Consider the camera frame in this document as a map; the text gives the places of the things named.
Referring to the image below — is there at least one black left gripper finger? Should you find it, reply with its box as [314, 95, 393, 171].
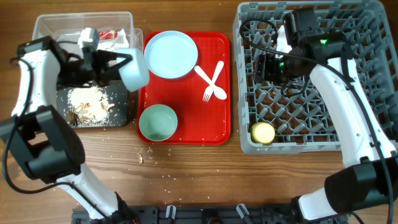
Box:
[99, 50, 132, 62]
[99, 60, 130, 86]

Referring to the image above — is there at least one red snack wrapper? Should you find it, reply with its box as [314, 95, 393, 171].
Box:
[99, 30, 118, 40]

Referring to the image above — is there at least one light blue food bowl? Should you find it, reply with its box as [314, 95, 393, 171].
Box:
[116, 48, 150, 92]

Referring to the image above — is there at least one white plastic spoon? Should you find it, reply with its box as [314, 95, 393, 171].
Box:
[194, 65, 227, 102]

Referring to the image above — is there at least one light blue plate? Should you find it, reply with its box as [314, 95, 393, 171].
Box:
[144, 30, 198, 79]

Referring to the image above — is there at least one white plastic fork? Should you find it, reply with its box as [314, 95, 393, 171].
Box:
[203, 61, 224, 102]

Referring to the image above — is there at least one yellow plastic cup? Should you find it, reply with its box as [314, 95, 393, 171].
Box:
[251, 122, 275, 144]

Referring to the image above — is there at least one green bowl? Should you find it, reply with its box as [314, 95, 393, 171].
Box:
[139, 104, 178, 142]

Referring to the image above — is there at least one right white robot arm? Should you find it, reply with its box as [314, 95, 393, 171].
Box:
[253, 8, 397, 223]

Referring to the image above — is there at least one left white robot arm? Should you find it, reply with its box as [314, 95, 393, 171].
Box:
[1, 36, 149, 223]

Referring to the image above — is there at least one black waste tray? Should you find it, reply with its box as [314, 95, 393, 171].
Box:
[57, 81, 129, 128]

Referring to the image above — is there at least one clear plastic waste bin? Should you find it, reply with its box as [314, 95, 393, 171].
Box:
[32, 11, 143, 50]

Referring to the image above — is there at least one grey dishwasher rack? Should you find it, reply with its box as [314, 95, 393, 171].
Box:
[233, 1, 397, 154]

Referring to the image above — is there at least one food scraps and rice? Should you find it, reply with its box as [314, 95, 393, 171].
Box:
[67, 87, 115, 128]

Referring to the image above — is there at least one red serving tray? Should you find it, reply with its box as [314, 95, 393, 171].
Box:
[137, 31, 231, 145]

